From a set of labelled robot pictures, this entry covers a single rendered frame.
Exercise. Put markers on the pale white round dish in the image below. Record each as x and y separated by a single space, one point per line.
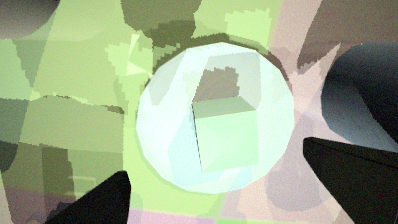
165 123

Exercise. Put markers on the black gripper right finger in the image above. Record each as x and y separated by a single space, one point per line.
364 181

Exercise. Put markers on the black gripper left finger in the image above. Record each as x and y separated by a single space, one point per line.
107 203

